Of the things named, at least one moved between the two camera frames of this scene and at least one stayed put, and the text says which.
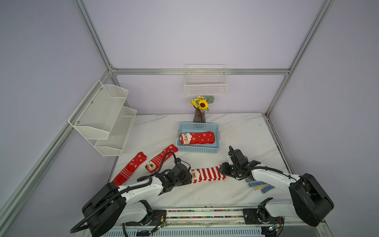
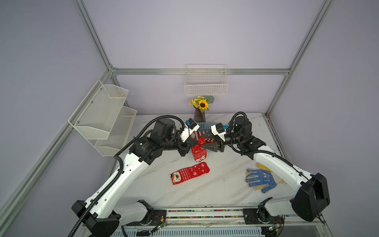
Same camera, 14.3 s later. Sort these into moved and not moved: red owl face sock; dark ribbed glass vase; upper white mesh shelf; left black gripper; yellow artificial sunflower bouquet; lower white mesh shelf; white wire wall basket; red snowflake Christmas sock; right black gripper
Moved: red snowflake Christmas sock; right black gripper; left black gripper; red owl face sock
Not moved: dark ribbed glass vase; lower white mesh shelf; yellow artificial sunflower bouquet; upper white mesh shelf; white wire wall basket
